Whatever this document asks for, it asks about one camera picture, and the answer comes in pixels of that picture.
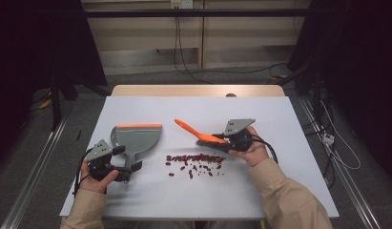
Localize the person's right hand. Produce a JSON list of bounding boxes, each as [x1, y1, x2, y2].
[[228, 125, 271, 168]]

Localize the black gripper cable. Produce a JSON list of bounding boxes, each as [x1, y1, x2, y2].
[[72, 148, 93, 198], [250, 133, 279, 165]]

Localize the black metal stand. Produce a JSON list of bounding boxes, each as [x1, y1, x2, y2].
[[50, 72, 63, 132]]

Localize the person's left hand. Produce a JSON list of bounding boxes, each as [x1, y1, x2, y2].
[[79, 160, 120, 195]]

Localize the dark curtain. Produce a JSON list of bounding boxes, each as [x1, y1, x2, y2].
[[0, 0, 108, 171], [286, 0, 392, 184]]

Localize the white cable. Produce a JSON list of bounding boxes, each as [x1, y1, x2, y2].
[[320, 99, 362, 171]]

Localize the white power strip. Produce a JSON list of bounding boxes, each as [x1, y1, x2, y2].
[[321, 133, 336, 146]]

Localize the red kidney beans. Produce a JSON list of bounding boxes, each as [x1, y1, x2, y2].
[[164, 153, 227, 179]]

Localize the grey dustpan with orange lip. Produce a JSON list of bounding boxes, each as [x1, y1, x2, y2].
[[110, 123, 163, 184]]

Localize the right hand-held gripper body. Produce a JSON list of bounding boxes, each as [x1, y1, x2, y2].
[[221, 117, 257, 154]]

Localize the black horizontal bar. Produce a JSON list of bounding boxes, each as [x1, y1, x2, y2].
[[83, 8, 312, 19]]

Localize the wooden table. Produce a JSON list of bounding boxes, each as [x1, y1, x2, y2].
[[111, 84, 286, 98]]

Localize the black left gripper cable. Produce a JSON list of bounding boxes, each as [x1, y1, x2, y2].
[[72, 148, 93, 198]]

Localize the orange brush with grey bristles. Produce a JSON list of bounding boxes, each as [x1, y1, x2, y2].
[[174, 117, 232, 151]]

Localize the aluminium floor rail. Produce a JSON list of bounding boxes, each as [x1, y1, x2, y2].
[[298, 95, 382, 229], [0, 115, 72, 229]]

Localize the white wall socket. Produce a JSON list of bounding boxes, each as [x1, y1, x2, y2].
[[170, 0, 195, 10]]

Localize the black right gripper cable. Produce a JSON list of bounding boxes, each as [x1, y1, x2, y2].
[[250, 133, 279, 165]]

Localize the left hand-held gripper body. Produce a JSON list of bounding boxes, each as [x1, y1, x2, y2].
[[84, 138, 134, 184]]

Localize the green mung beans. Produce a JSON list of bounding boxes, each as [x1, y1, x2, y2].
[[196, 163, 226, 177]]

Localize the black hanging cables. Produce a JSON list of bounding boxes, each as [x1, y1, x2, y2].
[[172, 15, 215, 86]]

